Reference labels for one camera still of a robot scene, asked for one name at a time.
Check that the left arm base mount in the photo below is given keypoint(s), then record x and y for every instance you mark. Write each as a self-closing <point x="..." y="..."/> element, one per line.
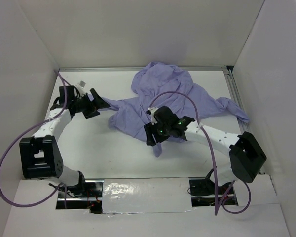
<point x="89" y="199"/>

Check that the aluminium frame rail back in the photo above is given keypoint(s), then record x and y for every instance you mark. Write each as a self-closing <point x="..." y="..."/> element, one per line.
<point x="136" y="69"/>

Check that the aluminium frame rail right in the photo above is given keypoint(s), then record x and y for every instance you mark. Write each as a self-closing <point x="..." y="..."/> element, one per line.
<point x="241" y="111"/>

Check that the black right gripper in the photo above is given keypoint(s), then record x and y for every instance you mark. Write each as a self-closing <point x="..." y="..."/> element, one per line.
<point x="149" y="130"/>

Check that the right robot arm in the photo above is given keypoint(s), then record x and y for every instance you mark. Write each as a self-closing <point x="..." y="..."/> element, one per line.
<point x="217" y="140"/>

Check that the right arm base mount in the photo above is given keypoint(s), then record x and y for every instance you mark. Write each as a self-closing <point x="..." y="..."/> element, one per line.
<point x="202" y="191"/>

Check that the white taped front panel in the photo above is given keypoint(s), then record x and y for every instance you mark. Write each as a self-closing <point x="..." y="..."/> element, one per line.
<point x="152" y="195"/>

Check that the aluminium frame rail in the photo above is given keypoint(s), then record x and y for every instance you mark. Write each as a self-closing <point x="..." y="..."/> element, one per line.
<point x="136" y="69"/>
<point x="241" y="111"/>

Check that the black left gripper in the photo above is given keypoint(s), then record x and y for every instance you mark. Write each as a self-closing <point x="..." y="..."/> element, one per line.
<point x="98" y="103"/>

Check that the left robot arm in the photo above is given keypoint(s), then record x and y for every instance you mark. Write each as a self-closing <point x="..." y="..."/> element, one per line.
<point x="40" y="154"/>

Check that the lavender zip jacket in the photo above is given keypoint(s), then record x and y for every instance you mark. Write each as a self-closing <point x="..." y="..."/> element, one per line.
<point x="160" y="85"/>

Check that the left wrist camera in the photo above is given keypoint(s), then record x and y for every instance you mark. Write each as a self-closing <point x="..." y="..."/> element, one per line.
<point x="80" y="87"/>

